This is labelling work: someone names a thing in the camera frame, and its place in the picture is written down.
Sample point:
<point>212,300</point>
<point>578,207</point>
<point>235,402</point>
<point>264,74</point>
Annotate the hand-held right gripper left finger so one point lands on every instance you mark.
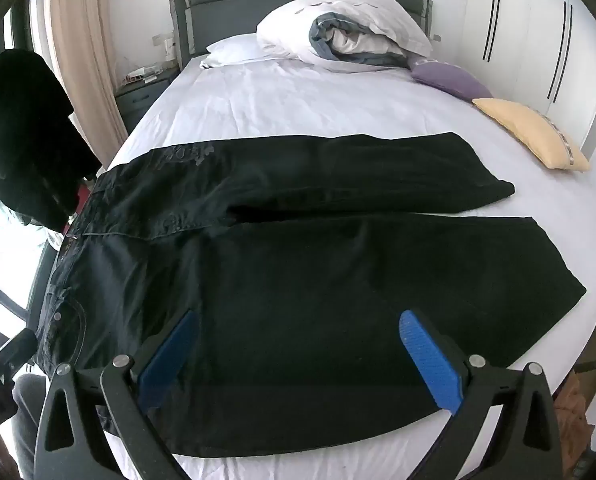
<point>170,357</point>

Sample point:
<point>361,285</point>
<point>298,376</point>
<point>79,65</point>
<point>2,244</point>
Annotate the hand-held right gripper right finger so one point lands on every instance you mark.
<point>430,360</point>

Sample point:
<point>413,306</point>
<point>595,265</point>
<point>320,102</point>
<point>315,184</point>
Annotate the black pants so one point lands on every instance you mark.
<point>328,285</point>

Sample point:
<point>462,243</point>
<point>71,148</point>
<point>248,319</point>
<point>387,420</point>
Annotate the person's grey trouser leg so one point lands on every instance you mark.
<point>28,425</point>

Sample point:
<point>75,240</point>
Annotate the brown cloth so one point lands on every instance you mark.
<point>575,410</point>

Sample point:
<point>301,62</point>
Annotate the dark cloth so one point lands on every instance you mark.
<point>28,135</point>

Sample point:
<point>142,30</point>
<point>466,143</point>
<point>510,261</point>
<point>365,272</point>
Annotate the yellow pillow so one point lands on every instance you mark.
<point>532,132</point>

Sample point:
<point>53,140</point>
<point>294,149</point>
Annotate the grey nightstand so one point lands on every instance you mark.
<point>138,102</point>

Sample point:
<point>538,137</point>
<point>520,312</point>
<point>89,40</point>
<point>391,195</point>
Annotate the purple pillow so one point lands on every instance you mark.
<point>450,77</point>

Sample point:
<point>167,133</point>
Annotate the bed with white sheet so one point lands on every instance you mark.
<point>303,100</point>

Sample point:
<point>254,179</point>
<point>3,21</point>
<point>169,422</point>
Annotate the white pillow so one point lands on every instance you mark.
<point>238,50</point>

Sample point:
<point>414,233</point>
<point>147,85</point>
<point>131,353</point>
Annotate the beige curtain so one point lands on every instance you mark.
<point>85,35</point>

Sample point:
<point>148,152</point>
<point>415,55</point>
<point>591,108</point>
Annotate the white wardrobe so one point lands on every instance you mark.
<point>532,35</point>

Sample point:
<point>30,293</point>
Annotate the rolled white grey duvet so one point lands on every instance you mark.
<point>348,20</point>

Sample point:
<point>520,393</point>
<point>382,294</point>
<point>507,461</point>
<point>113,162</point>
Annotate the white wall switch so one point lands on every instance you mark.
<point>169,47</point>

